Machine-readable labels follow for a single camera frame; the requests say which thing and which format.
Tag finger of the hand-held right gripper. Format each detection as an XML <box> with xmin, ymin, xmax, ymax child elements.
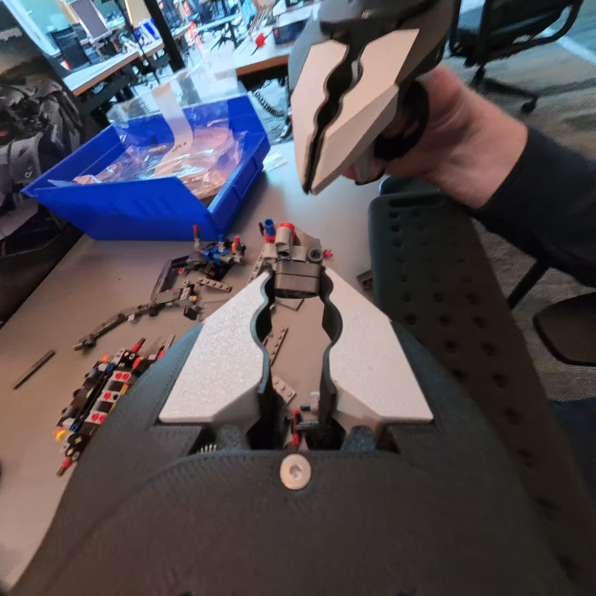
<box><xmin>309</xmin><ymin>28</ymin><xmax>421</xmax><ymax>196</ymax></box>
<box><xmin>289</xmin><ymin>39</ymin><xmax>351</xmax><ymax>194</ymax></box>

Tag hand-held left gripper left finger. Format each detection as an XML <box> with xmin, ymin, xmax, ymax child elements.
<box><xmin>158</xmin><ymin>271</ymin><xmax>275</xmax><ymax>450</ymax></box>

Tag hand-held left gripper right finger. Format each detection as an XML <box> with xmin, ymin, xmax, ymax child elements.
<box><xmin>321</xmin><ymin>268</ymin><xmax>435</xmax><ymax>450</ymax></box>

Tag dark grey curved lego piece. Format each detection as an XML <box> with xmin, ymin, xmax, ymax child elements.
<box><xmin>272</xmin><ymin>262</ymin><xmax>325</xmax><ymax>300</ymax></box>

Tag person's right forearm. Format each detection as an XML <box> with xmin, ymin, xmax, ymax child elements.
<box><xmin>470</xmin><ymin>126</ymin><xmax>596</xmax><ymax>275</ymax></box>

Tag black lego connectors red pins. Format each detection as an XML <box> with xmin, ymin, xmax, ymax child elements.
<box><xmin>288</xmin><ymin>403</ymin><xmax>322</xmax><ymax>450</ymax></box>

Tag multicoloured lego chassis assembly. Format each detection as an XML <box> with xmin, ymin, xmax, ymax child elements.
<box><xmin>52</xmin><ymin>333</ymin><xmax>177</xmax><ymax>478</ymax></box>

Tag long light grey lego beam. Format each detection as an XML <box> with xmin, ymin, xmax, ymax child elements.
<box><xmin>247</xmin><ymin>242</ymin><xmax>278</xmax><ymax>286</ymax></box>

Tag blue lego suspension assembly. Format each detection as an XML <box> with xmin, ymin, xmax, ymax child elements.
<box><xmin>192</xmin><ymin>224</ymin><xmax>247</xmax><ymax>275</ymax></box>

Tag dark brown lego bar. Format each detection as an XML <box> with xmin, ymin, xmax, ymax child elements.
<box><xmin>12</xmin><ymin>350</ymin><xmax>56</xmax><ymax>390</ymax></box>

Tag lego set box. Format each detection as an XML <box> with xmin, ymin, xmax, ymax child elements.
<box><xmin>0</xmin><ymin>28</ymin><xmax>101</xmax><ymax>322</ymax></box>

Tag person's right hand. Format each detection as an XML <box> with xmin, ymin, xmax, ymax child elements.
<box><xmin>379</xmin><ymin>65</ymin><xmax>529</xmax><ymax>209</ymax></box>

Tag wooden desk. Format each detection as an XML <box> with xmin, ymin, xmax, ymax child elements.
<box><xmin>230</xmin><ymin>28</ymin><xmax>299</xmax><ymax>77</ymax></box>

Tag dark blue box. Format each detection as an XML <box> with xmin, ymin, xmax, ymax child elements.
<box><xmin>272</xmin><ymin>23</ymin><xmax>308</xmax><ymax>45</ymax></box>

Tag black perforated panel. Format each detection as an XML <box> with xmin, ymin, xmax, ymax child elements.
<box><xmin>368</xmin><ymin>177</ymin><xmax>596</xmax><ymax>583</ymax></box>

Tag black office chair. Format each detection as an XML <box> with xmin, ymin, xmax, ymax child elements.
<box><xmin>449</xmin><ymin>0</ymin><xmax>587</xmax><ymax>115</ymax></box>

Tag empty clear plastic bags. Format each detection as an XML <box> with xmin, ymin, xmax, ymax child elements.
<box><xmin>47</xmin><ymin>56</ymin><xmax>261</xmax><ymax>196</ymax></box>

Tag black pole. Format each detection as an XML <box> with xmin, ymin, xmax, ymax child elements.
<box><xmin>142</xmin><ymin>0</ymin><xmax>187</xmax><ymax>73</ymax></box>

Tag blue plastic bin with label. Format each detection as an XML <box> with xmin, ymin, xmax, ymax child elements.
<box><xmin>21</xmin><ymin>93</ymin><xmax>272</xmax><ymax>242</ymax></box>

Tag black coiled cable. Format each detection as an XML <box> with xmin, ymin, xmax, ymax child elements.
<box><xmin>251</xmin><ymin>88</ymin><xmax>291</xmax><ymax>119</ymax></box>

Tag dark grey lego link chain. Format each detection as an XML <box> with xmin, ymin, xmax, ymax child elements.
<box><xmin>72</xmin><ymin>300</ymin><xmax>161</xmax><ymax>352</ymax></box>

